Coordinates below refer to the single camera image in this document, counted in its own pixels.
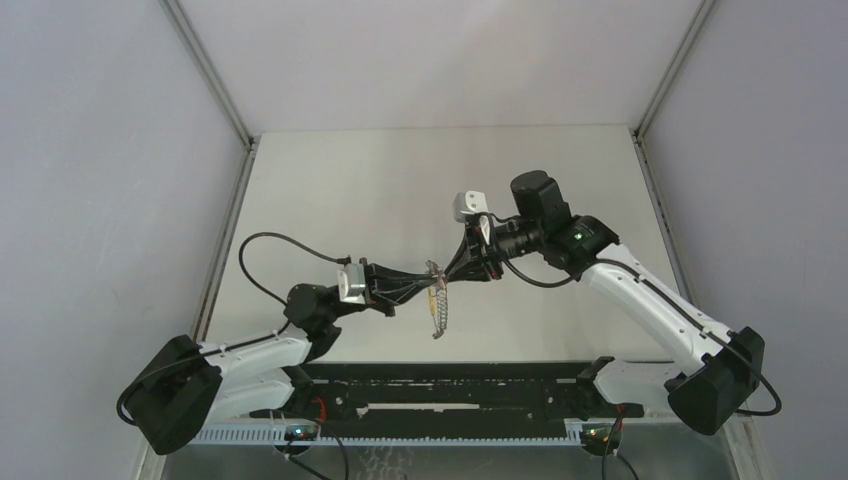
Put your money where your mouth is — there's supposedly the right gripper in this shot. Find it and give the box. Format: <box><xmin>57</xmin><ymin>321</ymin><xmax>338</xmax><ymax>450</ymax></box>
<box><xmin>444</xmin><ymin>220</ymin><xmax>544</xmax><ymax>282</ymax></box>

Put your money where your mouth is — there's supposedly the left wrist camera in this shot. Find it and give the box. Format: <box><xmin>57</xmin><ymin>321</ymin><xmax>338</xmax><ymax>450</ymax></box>
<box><xmin>337</xmin><ymin>263</ymin><xmax>367</xmax><ymax>305</ymax></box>

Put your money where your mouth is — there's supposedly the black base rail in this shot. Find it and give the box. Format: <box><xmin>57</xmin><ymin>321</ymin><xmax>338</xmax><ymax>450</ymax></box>
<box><xmin>251</xmin><ymin>361</ymin><xmax>645</xmax><ymax>441</ymax></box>

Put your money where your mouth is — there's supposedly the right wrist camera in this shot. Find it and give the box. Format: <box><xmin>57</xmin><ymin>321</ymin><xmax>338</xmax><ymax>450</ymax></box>
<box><xmin>452</xmin><ymin>190</ymin><xmax>489</xmax><ymax>223</ymax></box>

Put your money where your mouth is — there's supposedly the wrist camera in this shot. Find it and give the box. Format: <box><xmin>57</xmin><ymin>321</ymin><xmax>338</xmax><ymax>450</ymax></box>
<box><xmin>337</xmin><ymin>263</ymin><xmax>367</xmax><ymax>305</ymax></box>
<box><xmin>452</xmin><ymin>190</ymin><xmax>489</xmax><ymax>223</ymax></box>

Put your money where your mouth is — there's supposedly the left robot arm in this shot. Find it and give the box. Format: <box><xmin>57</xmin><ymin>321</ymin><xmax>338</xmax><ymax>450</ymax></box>
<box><xmin>116</xmin><ymin>260</ymin><xmax>445</xmax><ymax>455</ymax></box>

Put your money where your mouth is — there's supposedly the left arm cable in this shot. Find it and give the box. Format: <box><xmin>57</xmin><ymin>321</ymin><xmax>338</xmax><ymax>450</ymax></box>
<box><xmin>116</xmin><ymin>231</ymin><xmax>352</xmax><ymax>427</ymax></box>

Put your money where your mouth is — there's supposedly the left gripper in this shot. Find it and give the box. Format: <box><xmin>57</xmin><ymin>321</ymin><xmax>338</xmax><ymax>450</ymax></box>
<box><xmin>323</xmin><ymin>257</ymin><xmax>435</xmax><ymax>322</ymax></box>

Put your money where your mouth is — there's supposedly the keyring bunch with coloured tags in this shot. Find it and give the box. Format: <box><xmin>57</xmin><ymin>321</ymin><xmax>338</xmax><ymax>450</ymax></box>
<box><xmin>426</xmin><ymin>260</ymin><xmax>449</xmax><ymax>340</ymax></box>

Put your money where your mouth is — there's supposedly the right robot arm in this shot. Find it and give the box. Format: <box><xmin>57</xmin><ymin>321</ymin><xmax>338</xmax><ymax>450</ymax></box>
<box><xmin>445</xmin><ymin>170</ymin><xmax>767</xmax><ymax>435</ymax></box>

